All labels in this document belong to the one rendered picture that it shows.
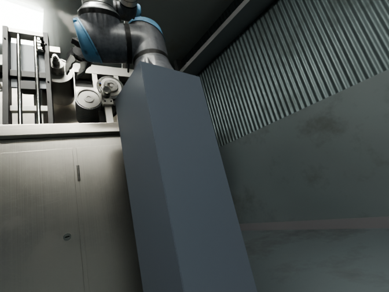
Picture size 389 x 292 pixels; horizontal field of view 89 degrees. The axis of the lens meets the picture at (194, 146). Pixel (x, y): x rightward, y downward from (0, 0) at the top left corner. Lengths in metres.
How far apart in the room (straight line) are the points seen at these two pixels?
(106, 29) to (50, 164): 0.47
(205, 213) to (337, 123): 1.75
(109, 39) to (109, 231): 0.62
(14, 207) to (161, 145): 0.52
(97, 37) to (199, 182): 0.49
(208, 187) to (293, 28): 2.16
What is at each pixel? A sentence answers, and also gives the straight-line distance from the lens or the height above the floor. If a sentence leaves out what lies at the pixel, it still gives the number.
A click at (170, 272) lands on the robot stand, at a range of 0.48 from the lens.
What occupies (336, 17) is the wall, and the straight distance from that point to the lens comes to 2.35.
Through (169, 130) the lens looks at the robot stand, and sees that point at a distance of 0.48.
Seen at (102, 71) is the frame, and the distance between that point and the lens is 1.76.
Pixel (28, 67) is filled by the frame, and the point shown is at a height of 1.26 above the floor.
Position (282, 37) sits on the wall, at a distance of 2.49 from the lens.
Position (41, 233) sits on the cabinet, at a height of 0.55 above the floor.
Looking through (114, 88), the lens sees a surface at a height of 1.23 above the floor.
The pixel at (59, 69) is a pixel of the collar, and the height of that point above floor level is 1.31.
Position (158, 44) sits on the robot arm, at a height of 1.02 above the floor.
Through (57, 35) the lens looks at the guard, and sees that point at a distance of 1.75.
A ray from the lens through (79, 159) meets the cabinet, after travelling 0.83.
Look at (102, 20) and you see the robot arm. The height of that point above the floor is 1.07.
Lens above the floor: 0.55
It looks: 14 degrees up
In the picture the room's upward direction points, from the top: 13 degrees counter-clockwise
